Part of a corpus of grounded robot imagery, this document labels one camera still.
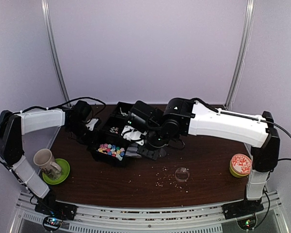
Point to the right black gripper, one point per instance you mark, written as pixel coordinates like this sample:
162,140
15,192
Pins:
152,154

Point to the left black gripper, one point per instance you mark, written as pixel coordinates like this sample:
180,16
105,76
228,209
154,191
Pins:
91,141

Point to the black three-compartment candy bin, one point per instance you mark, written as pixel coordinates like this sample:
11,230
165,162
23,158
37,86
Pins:
111,147

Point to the metal scoop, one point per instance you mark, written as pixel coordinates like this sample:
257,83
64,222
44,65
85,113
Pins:
132,150

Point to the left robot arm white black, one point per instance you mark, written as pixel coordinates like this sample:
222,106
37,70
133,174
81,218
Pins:
34,124

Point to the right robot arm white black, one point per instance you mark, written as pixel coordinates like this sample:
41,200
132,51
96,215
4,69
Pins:
153,128

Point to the clear plastic jar lid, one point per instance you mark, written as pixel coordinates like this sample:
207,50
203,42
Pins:
182,174

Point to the green saucer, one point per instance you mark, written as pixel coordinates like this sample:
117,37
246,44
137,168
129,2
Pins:
64,174

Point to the beige ceramic mug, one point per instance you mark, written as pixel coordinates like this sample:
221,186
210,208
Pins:
45,160

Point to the green tin orange patterned lid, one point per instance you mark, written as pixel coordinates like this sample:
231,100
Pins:
240,165

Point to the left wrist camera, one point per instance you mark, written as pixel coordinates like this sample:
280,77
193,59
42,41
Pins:
91,125

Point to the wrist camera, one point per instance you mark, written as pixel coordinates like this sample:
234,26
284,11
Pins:
91,125
132,135

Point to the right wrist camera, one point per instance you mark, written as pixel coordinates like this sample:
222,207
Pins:
132,135

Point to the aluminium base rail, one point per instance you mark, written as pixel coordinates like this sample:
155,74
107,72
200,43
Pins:
208,218

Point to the left aluminium frame post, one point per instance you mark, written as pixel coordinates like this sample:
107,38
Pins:
53,50

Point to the aluminium frame post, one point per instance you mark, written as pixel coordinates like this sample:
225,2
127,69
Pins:
244,44
53,50

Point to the right aluminium frame post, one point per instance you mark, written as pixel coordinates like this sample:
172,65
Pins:
244,44

